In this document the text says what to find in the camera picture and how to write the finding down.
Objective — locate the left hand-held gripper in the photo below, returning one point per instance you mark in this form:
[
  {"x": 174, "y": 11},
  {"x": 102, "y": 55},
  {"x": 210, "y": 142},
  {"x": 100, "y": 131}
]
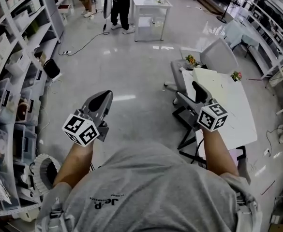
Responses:
[{"x": 82, "y": 132}]

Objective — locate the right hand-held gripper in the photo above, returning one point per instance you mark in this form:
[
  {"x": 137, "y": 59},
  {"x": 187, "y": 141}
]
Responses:
[{"x": 212, "y": 117}]

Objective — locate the cream white folder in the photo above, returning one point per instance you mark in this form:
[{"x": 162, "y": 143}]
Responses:
[{"x": 211, "y": 80}]

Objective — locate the person's left forearm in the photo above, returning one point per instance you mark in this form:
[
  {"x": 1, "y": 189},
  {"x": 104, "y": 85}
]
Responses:
[{"x": 74, "y": 161}]

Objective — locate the person's right forearm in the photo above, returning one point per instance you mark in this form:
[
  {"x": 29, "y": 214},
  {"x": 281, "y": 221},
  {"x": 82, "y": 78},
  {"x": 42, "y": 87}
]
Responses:
[{"x": 218, "y": 151}]

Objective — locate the small orange flower pot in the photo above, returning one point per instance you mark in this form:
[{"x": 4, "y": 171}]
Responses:
[{"x": 191, "y": 60}]

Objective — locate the grey office chair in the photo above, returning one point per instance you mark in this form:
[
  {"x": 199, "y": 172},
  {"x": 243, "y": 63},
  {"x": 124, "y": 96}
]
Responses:
[{"x": 218, "y": 55}]

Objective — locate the small pink flower pot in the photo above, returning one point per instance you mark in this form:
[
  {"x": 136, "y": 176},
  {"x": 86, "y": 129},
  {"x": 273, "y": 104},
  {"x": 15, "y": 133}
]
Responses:
[{"x": 236, "y": 76}]

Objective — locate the white table with black legs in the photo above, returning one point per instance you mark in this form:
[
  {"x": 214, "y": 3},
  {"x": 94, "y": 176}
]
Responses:
[{"x": 238, "y": 120}]

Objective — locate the white power strip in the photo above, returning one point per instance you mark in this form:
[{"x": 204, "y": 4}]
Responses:
[{"x": 67, "y": 53}]

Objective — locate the black cylindrical bin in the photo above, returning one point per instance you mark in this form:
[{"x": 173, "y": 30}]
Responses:
[{"x": 51, "y": 68}]

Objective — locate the pale green covered table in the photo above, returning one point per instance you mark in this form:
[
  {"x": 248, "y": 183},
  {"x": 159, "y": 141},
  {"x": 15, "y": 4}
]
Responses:
[{"x": 240, "y": 35}]

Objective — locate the black floor stand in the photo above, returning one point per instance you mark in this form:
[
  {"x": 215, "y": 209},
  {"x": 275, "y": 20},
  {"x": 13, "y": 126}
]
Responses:
[{"x": 224, "y": 13}]

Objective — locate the white perforated storage basket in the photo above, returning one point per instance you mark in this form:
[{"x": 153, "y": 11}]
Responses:
[{"x": 18, "y": 63}]

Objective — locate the white standing fan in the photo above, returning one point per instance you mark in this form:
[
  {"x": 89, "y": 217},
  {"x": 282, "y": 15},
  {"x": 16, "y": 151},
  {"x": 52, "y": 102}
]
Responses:
[{"x": 107, "y": 7}]

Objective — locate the white square table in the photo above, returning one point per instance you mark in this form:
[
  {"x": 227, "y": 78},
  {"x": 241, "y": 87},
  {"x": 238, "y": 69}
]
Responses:
[{"x": 151, "y": 4}]

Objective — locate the person's grey shirt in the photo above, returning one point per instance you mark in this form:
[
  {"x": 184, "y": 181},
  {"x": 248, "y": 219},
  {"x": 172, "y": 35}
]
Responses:
[{"x": 151, "y": 192}]

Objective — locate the white metal shelving unit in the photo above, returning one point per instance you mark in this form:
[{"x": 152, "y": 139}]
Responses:
[{"x": 15, "y": 45}]

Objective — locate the white desk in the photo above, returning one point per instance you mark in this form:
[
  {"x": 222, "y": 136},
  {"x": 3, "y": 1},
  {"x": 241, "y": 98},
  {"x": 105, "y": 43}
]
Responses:
[{"x": 65, "y": 4}]

